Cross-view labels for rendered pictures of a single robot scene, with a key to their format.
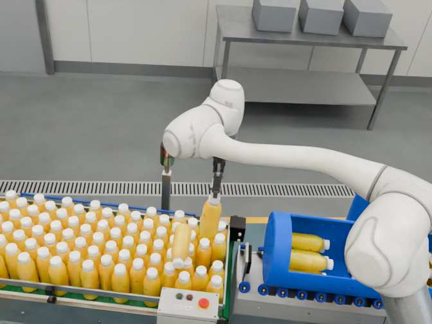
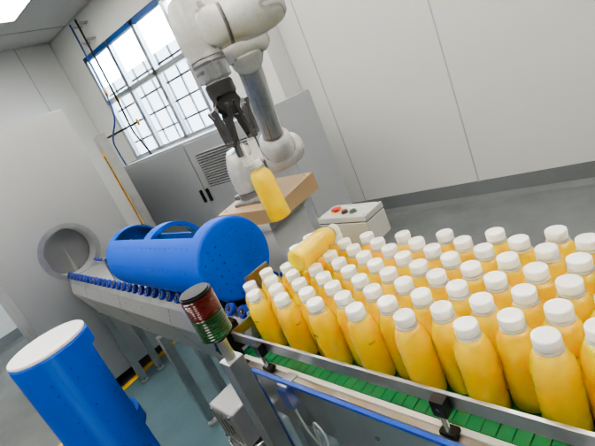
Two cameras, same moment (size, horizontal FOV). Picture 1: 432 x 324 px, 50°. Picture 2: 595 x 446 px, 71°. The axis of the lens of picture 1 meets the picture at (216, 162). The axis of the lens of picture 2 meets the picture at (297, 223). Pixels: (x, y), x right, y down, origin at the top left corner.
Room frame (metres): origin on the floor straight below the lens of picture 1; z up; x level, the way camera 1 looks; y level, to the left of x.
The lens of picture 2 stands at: (1.82, 0.92, 1.53)
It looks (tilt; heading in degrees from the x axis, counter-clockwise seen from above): 17 degrees down; 231
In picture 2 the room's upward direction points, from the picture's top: 24 degrees counter-clockwise
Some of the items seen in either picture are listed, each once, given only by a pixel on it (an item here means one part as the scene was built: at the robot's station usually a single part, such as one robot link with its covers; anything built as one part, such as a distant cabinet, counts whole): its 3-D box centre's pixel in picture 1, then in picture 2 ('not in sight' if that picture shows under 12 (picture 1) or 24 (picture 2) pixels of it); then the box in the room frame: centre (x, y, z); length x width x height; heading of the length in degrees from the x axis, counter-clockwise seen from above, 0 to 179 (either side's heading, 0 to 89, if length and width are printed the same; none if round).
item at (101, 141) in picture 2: not in sight; (166, 257); (0.87, -1.66, 0.85); 0.06 x 0.06 x 1.70; 0
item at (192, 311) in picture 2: (167, 149); (200, 303); (1.55, 0.21, 1.23); 0.06 x 0.06 x 0.04
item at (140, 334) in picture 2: not in sight; (141, 335); (1.13, -2.20, 0.31); 0.06 x 0.06 x 0.63; 0
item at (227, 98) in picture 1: (223, 107); (198, 26); (1.12, 0.00, 1.74); 0.13 x 0.11 x 0.16; 146
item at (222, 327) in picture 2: (167, 157); (211, 323); (1.55, 0.21, 1.18); 0.06 x 0.06 x 0.05
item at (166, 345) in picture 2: not in sight; (188, 380); (1.26, -1.22, 0.31); 0.06 x 0.06 x 0.63; 0
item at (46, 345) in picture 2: not in sight; (46, 344); (1.72, -0.86, 1.03); 0.28 x 0.28 x 0.01
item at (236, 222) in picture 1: (236, 230); (229, 336); (1.39, -0.13, 0.95); 0.10 x 0.07 x 0.10; 0
